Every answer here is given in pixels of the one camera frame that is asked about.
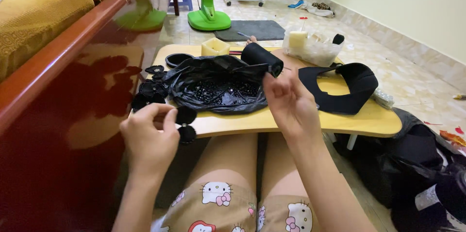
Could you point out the person's left hand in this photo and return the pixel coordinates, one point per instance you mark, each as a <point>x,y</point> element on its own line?
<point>149,144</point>

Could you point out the yellow lap table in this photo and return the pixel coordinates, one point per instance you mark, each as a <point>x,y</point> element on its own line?
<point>291,121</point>

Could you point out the yellow plastic box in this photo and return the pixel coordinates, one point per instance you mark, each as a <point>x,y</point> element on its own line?
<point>214,47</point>

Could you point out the heap of clothes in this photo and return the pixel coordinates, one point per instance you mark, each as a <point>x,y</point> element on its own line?
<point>313,8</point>

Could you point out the blue pen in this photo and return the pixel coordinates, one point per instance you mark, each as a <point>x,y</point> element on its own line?
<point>244,35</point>

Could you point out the red wooden bed frame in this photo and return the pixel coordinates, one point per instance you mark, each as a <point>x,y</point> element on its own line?
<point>54,122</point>

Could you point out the black round lid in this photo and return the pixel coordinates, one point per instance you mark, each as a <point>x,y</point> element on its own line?
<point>178,59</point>

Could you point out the tan cartoon cat shorts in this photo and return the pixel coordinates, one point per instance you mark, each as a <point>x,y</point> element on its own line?
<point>218,210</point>

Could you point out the black curved fabric band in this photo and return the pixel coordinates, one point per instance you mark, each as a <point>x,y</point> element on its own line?
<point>355,86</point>

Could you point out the clear plastic bag of supplies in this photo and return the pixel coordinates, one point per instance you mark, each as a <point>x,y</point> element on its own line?
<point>313,51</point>

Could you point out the black double fabric flower piece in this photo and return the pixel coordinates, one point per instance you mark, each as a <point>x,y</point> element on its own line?
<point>186,115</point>

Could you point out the bed with yellow blanket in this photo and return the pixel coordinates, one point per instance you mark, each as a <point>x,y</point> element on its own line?
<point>40,13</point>

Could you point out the grey floor mat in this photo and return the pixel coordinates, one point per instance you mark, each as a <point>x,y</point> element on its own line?
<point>251,29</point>

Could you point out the large black bag heap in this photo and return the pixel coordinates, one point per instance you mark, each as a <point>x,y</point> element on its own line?
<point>411,173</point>

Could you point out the orange scraps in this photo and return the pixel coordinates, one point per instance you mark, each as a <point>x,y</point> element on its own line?
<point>451,137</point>

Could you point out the pile of black fabric flowers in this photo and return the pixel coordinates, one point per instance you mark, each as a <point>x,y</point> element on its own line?
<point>150,89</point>

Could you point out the small bag of clear beads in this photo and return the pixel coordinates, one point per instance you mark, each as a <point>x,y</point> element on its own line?
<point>383,98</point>

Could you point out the heap of black beads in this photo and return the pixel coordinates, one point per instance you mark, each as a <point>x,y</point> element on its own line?
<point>222,91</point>

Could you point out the yellow sponge block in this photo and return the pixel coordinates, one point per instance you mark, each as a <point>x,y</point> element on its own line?
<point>297,39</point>

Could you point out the green standing fan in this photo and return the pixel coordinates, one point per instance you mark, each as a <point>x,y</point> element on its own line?
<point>208,15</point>

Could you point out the person's right hand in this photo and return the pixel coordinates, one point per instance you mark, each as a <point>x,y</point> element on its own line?
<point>295,111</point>

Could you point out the white table leg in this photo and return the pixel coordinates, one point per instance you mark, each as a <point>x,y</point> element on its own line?
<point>351,141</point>

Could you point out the black plastic bag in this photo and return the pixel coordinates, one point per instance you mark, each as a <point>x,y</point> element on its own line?
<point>214,73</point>

